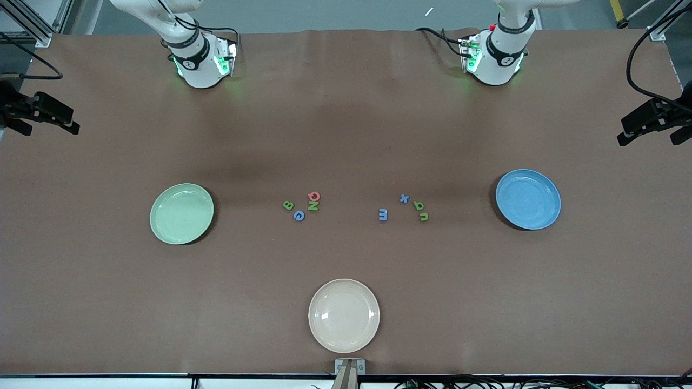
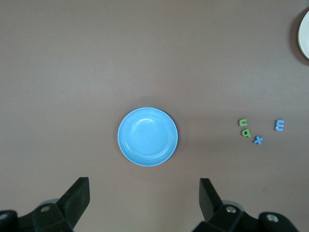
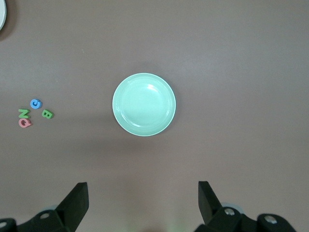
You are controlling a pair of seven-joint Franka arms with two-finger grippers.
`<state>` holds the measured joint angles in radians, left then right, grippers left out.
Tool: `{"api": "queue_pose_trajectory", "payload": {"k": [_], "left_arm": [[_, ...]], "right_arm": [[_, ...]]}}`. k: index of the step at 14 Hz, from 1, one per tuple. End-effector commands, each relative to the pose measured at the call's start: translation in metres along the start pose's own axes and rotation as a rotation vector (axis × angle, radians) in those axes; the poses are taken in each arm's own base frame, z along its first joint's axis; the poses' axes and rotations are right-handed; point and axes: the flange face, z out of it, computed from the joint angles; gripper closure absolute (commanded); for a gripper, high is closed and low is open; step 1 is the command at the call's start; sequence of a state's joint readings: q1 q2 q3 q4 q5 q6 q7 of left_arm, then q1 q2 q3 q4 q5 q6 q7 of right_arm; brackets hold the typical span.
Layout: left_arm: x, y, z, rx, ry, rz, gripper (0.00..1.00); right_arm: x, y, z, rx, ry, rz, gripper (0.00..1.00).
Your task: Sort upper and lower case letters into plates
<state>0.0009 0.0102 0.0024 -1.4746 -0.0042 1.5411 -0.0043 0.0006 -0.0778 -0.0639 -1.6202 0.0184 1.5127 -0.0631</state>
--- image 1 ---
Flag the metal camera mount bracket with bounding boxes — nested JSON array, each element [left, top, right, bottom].
[[334, 358, 366, 389]]

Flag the white table edge strip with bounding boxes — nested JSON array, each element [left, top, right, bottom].
[[0, 374, 692, 389]]

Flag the brown table cover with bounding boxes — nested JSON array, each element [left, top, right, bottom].
[[0, 28, 692, 377]]

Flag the black right arm base cable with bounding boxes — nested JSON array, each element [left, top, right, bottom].
[[157, 0, 242, 63]]

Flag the cream plate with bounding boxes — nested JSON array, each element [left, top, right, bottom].
[[308, 278, 381, 354]]

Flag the blue plate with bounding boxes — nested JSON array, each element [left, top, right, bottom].
[[495, 169, 562, 231]]

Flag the light green plate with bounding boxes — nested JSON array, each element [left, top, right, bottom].
[[149, 183, 215, 246]]

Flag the aluminium frame profile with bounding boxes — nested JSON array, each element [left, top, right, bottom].
[[649, 0, 692, 41], [0, 0, 74, 46]]

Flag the black arm base cable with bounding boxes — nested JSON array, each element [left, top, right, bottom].
[[157, 0, 242, 63], [415, 26, 467, 59]]

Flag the metal base connector panel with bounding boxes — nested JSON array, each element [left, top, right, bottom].
[[215, 41, 238, 77], [458, 35, 482, 74]]

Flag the black left arm base cable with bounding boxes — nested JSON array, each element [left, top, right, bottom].
[[415, 26, 467, 59]]

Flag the black cable bundle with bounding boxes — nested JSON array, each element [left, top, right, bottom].
[[395, 373, 692, 389]]

